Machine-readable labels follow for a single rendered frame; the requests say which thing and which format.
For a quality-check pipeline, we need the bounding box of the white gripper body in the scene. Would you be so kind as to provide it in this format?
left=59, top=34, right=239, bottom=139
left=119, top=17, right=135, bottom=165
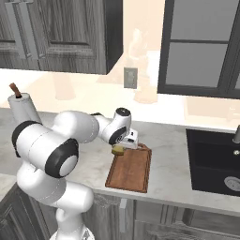
left=119, top=138, right=140, bottom=150

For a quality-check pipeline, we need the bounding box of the yellow green sponge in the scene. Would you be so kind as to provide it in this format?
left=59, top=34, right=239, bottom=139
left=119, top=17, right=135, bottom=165
left=111, top=143, right=126, bottom=157

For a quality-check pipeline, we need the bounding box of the brown wooden cutting board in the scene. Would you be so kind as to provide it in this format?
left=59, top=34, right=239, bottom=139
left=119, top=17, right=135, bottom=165
left=104, top=142, right=153, bottom=194

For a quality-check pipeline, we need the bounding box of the grey wood lower cupboard door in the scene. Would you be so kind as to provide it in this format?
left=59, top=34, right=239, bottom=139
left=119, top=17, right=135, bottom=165
left=0, top=182, right=59, bottom=240
left=133, top=200, right=192, bottom=240
left=82, top=192, right=136, bottom=240

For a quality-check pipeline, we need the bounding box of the grey wood cupboard door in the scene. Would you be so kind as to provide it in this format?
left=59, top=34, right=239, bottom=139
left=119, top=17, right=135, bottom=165
left=0, top=182, right=59, bottom=240
left=133, top=200, right=192, bottom=240
left=82, top=192, right=136, bottom=240
left=0, top=0, right=40, bottom=71
left=32, top=0, right=108, bottom=76

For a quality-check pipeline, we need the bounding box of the black sink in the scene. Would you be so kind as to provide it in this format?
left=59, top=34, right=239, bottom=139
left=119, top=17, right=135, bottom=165
left=185, top=127, right=240, bottom=198

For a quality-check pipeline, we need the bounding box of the grey tap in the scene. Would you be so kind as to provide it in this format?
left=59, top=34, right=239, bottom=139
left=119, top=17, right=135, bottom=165
left=232, top=124, right=240, bottom=145

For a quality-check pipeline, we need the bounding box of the white paper towel roll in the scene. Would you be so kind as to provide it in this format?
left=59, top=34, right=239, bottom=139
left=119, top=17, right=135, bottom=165
left=7, top=92, right=42, bottom=127

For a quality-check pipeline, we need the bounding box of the grey wood lower cupboard panel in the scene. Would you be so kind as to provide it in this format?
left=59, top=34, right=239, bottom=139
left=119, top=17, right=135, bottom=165
left=187, top=208, right=240, bottom=240

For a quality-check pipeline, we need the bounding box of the grey wood upper cupboard door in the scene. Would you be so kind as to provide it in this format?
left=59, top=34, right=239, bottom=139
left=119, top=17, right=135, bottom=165
left=32, top=0, right=108, bottom=76
left=0, top=0, right=40, bottom=71

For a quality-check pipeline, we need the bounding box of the dark framed glass cupboard door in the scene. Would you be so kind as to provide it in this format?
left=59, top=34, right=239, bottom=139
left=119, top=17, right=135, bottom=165
left=157, top=0, right=240, bottom=96

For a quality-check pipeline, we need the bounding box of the brown paper towel holder rod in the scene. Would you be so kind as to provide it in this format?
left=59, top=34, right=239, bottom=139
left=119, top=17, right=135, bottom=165
left=8, top=82, right=23, bottom=99

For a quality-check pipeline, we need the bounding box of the grey wall outlet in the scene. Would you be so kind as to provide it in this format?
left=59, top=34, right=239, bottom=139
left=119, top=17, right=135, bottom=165
left=123, top=67, right=139, bottom=90

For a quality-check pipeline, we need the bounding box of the pale lower cupboard handle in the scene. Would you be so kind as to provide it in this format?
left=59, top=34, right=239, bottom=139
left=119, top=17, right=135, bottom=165
left=119, top=198, right=128, bottom=234

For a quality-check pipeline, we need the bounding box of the grey upper cupboard handle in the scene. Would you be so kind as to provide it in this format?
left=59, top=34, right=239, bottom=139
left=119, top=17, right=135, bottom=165
left=4, top=0, right=28, bottom=60
left=19, top=0, right=40, bottom=60

